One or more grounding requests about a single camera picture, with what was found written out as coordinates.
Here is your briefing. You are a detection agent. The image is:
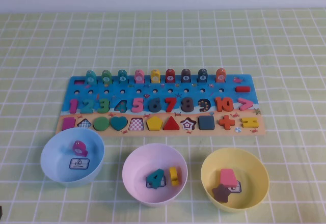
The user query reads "green fish piece number three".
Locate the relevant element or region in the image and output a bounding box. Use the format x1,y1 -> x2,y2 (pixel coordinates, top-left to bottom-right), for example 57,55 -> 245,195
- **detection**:
101,70 -> 113,85

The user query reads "slate number six piece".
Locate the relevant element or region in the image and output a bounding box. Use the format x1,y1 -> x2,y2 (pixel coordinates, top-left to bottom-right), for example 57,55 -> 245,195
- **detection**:
148,97 -> 161,113

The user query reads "yellow pentagon shape piece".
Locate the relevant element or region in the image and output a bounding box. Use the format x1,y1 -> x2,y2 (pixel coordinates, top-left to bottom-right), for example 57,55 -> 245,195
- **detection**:
146,116 -> 164,131

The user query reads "red triangle shape piece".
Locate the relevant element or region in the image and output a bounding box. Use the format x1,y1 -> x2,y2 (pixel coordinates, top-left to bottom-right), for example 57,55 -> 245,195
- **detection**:
162,116 -> 181,131

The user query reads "yellow fish piece number six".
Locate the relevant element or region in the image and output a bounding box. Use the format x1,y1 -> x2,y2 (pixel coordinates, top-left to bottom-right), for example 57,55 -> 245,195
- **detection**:
150,69 -> 161,83

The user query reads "red fish piece number seven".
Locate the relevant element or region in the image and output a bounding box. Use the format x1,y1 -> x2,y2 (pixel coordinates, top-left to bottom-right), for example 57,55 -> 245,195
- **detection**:
165,68 -> 176,83

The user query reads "brown fish piece number eight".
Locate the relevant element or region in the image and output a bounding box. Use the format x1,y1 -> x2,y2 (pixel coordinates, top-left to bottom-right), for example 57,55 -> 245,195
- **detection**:
181,68 -> 192,83

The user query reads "pink fish piece number five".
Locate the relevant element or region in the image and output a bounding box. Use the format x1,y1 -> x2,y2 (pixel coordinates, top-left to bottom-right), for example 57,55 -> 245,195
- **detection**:
134,69 -> 145,84

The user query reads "slate fish piece number nine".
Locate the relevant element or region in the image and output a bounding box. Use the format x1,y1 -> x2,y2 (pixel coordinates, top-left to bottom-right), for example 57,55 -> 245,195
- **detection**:
197,68 -> 208,83

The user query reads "teal fish piece number four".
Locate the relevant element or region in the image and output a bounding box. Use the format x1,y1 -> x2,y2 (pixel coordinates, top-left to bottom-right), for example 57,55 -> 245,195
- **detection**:
117,69 -> 129,84

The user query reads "slate square shape piece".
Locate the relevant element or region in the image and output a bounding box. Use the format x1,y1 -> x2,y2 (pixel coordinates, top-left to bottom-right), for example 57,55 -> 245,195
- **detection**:
198,115 -> 216,130

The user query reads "teal heart shape piece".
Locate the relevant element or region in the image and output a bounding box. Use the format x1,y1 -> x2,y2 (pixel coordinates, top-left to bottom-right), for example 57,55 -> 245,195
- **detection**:
110,116 -> 128,132

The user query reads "pink plastic bowl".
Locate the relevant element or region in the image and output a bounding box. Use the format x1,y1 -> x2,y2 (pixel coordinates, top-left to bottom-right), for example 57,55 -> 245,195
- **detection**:
122,143 -> 188,208

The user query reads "orange fish piece number ten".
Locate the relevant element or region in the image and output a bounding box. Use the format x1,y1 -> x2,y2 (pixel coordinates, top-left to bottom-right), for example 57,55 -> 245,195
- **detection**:
215,68 -> 227,83

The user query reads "green circle shape piece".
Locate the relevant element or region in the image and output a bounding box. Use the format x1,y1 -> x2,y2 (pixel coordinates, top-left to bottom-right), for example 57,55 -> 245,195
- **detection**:
93,116 -> 110,131

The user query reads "orange plus sign piece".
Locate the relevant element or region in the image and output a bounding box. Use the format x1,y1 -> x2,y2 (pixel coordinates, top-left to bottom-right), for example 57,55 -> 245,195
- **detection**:
218,115 -> 236,130

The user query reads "blue wooden puzzle board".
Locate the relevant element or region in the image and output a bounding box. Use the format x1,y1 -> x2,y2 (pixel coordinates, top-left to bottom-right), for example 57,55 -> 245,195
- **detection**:
55,74 -> 266,137

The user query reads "yellow number piece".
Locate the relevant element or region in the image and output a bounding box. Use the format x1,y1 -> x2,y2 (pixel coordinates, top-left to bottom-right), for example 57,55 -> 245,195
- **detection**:
169,166 -> 182,187

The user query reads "turquoise fish piece number two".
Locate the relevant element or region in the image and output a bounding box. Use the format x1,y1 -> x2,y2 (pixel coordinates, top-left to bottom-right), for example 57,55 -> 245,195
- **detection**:
85,70 -> 98,85

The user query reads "teal number two piece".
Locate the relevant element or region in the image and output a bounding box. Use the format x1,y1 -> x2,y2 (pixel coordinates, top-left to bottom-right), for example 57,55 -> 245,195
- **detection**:
80,98 -> 94,114

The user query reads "yellow equals sign piece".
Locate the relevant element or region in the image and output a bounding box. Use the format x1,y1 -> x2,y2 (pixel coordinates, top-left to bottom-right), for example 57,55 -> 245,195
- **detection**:
240,117 -> 259,129

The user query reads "pink greater-than sign piece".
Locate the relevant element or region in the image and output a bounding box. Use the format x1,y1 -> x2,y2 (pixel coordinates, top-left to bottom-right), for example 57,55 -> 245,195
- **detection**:
238,97 -> 254,111

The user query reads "magenta fish piece number one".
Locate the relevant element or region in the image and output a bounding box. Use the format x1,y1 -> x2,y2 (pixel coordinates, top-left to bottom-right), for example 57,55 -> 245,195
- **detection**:
72,139 -> 89,157

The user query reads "magenta rectangle shape piece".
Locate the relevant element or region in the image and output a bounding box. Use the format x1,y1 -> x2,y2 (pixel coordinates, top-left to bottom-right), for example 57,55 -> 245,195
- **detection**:
62,117 -> 75,131

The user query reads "pink trapezoid shape piece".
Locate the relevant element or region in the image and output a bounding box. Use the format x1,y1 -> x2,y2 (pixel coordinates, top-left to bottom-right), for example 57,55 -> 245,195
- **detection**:
219,168 -> 238,188

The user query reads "brown star shape piece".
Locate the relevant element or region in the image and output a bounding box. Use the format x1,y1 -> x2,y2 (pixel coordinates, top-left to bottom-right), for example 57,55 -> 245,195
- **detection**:
211,183 -> 232,203

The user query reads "yellow plastic bowl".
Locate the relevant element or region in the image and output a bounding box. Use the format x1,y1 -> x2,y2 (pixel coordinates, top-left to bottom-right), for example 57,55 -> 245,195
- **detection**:
200,147 -> 270,213

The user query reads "light blue plastic bowl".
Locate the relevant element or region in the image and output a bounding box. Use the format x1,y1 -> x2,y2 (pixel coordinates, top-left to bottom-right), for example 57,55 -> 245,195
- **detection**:
40,127 -> 105,188

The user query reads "green checked tablecloth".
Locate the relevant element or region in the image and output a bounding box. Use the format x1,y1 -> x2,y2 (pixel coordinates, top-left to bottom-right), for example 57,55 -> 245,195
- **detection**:
0,7 -> 326,224

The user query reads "blue-framed label sticker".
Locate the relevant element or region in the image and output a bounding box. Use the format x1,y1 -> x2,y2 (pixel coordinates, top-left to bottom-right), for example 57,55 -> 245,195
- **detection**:
228,180 -> 242,193
145,175 -> 166,188

